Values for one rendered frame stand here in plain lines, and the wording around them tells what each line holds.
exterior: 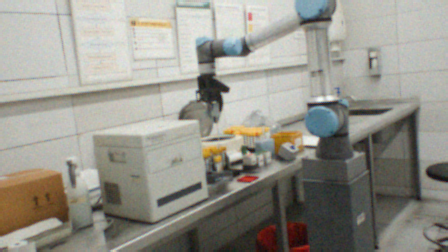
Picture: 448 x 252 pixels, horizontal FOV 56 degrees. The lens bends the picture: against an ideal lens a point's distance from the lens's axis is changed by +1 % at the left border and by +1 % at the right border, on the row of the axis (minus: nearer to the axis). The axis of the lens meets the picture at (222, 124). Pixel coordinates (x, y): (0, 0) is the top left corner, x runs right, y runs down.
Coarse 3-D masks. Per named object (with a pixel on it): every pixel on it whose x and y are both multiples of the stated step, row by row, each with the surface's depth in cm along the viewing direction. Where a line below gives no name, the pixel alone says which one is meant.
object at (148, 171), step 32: (128, 128) 151; (160, 128) 140; (192, 128) 151; (96, 160) 150; (128, 160) 138; (160, 160) 139; (192, 160) 151; (128, 192) 141; (160, 192) 139; (192, 192) 151
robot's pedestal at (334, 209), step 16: (368, 176) 171; (304, 192) 170; (320, 192) 165; (336, 192) 161; (352, 192) 159; (368, 192) 171; (320, 208) 166; (336, 208) 162; (352, 208) 159; (368, 208) 171; (320, 224) 168; (336, 224) 163; (352, 224) 159; (368, 224) 171; (320, 240) 169; (336, 240) 164; (352, 240) 160; (368, 240) 171
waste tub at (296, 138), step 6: (282, 132) 230; (288, 132) 228; (294, 132) 226; (300, 132) 221; (276, 138) 218; (282, 138) 216; (288, 138) 214; (294, 138) 215; (300, 138) 221; (276, 144) 219; (282, 144) 217; (294, 144) 215; (300, 144) 221; (276, 150) 220; (300, 150) 221
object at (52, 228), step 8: (40, 224) 137; (48, 224) 137; (56, 224) 137; (64, 224) 134; (16, 232) 131; (24, 232) 132; (32, 232) 132; (40, 232) 128; (48, 232) 130; (56, 232) 132; (64, 232) 134; (0, 240) 126; (8, 240) 127; (16, 240) 127; (32, 240) 126; (40, 240) 128; (48, 240) 130; (56, 240) 132; (0, 248) 119
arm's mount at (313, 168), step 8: (360, 152) 172; (304, 160) 169; (312, 160) 167; (320, 160) 164; (328, 160) 162; (336, 160) 161; (344, 160) 160; (352, 160) 162; (360, 160) 168; (304, 168) 169; (312, 168) 167; (320, 168) 165; (328, 168) 163; (336, 168) 161; (344, 168) 159; (352, 168) 162; (360, 168) 168; (304, 176) 170; (312, 176) 168; (320, 176) 166; (328, 176) 163; (336, 176) 161; (344, 176) 159; (352, 176) 162
